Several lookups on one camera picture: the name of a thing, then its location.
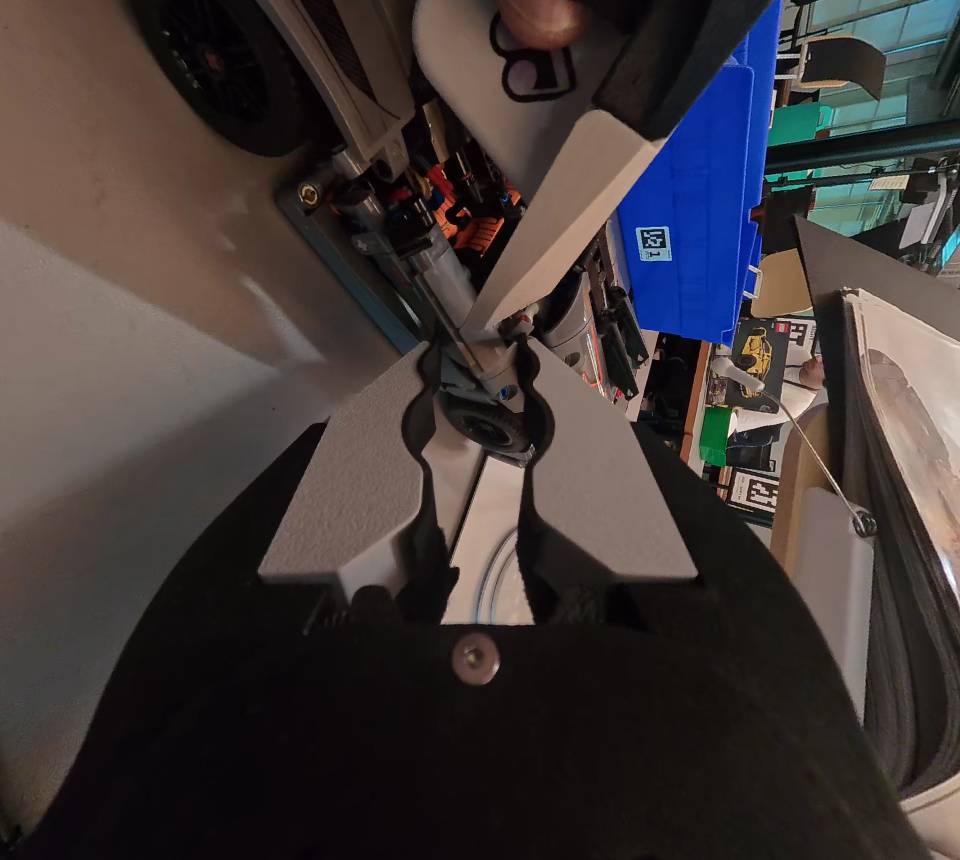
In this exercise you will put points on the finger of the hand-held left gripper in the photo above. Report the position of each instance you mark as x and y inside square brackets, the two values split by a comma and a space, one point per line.
[570, 215]

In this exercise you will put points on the green plastic bin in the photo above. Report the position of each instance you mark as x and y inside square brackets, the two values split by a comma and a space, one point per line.
[718, 436]

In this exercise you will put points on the blue plastic storage bin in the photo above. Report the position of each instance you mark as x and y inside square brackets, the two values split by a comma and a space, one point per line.
[697, 200]

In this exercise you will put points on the grey lego car model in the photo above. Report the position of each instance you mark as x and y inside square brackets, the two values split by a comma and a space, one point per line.
[217, 57]

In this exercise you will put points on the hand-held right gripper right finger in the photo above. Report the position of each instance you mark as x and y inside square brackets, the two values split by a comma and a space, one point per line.
[607, 500]

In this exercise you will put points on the lego instruction booklet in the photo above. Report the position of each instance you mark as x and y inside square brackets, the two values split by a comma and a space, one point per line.
[915, 425]

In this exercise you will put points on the person's left hand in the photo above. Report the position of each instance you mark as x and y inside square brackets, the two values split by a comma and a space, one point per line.
[540, 9]

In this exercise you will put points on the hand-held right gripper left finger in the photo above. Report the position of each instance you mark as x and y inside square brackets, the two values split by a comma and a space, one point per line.
[352, 500]

